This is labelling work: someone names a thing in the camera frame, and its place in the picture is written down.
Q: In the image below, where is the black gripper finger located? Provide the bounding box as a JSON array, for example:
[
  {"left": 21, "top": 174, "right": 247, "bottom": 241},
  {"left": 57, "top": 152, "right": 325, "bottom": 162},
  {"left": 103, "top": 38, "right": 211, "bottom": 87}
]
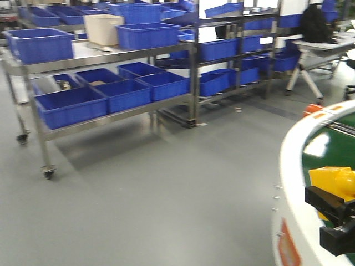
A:
[
  {"left": 305, "top": 186, "right": 354, "bottom": 226},
  {"left": 319, "top": 221, "right": 354, "bottom": 257}
]

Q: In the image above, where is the yellow toy brick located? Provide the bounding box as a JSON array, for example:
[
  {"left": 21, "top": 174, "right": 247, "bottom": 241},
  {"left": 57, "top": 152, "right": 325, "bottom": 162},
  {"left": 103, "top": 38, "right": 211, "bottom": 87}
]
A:
[{"left": 308, "top": 166, "right": 354, "bottom": 220}]

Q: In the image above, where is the blue bin lower front right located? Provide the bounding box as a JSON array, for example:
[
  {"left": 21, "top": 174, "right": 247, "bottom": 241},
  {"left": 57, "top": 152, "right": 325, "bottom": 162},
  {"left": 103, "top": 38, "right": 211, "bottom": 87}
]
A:
[{"left": 136, "top": 71, "right": 190, "bottom": 101}]

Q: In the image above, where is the blue bin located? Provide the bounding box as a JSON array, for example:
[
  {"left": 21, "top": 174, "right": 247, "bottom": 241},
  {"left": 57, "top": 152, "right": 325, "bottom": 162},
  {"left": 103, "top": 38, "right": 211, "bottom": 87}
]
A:
[
  {"left": 94, "top": 79, "right": 151, "bottom": 114},
  {"left": 115, "top": 23, "right": 179, "bottom": 50},
  {"left": 34, "top": 86, "right": 109, "bottom": 130},
  {"left": 3, "top": 28, "right": 74, "bottom": 64},
  {"left": 136, "top": 71, "right": 190, "bottom": 101}
]

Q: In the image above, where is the blue bin lower front middle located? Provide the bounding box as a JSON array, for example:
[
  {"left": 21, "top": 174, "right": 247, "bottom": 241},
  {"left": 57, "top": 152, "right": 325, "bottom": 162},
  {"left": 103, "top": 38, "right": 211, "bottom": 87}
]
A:
[{"left": 94, "top": 79, "right": 151, "bottom": 114}]

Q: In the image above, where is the blue bin top middle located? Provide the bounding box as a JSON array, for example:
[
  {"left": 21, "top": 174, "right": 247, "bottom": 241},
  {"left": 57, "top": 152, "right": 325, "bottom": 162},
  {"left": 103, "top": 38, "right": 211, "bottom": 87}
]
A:
[{"left": 115, "top": 23, "right": 179, "bottom": 50}]

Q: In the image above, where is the blue bin lower front left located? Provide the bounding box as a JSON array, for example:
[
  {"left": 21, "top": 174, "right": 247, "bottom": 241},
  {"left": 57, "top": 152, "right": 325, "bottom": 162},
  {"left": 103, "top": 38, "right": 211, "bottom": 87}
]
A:
[{"left": 34, "top": 86, "right": 109, "bottom": 130}]

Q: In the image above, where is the blue bin top left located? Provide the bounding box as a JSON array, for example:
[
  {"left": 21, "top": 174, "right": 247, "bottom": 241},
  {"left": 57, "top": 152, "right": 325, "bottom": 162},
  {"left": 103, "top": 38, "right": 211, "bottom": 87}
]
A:
[{"left": 3, "top": 28, "right": 74, "bottom": 64}]

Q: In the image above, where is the white outer table rim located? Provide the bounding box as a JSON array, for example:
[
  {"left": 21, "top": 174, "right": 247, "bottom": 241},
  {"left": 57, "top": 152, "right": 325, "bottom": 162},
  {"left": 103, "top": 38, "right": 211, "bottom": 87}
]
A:
[{"left": 271, "top": 100, "right": 354, "bottom": 265}]

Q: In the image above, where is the black backpack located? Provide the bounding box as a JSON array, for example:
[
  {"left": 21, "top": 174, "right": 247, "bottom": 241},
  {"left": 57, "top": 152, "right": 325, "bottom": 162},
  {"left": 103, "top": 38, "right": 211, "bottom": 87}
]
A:
[{"left": 300, "top": 3, "right": 337, "bottom": 44}]

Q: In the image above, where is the steel wheeled shelf cart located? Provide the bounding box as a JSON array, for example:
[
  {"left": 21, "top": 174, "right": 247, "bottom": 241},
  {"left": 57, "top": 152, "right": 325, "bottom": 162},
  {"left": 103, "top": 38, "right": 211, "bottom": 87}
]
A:
[{"left": 0, "top": 38, "right": 200, "bottom": 181}]

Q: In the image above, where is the beige plastic box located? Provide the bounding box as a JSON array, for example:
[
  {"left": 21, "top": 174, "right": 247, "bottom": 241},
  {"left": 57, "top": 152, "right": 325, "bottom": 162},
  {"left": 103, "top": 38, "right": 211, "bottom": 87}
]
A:
[{"left": 83, "top": 14, "right": 125, "bottom": 46}]

